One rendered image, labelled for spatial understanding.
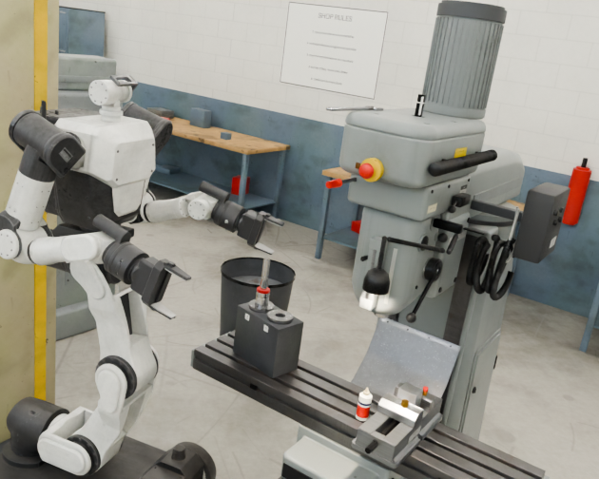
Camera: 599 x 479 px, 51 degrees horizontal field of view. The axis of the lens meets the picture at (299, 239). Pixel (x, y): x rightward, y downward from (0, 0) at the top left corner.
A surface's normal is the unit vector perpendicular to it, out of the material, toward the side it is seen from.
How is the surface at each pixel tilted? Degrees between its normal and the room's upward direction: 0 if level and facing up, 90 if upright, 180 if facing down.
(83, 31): 90
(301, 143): 90
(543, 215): 90
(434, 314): 90
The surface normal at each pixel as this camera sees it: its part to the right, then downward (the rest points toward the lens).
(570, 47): -0.56, 0.18
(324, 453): 0.13, -0.94
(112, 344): -0.36, 0.25
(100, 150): 0.40, 0.25
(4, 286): 0.82, 0.28
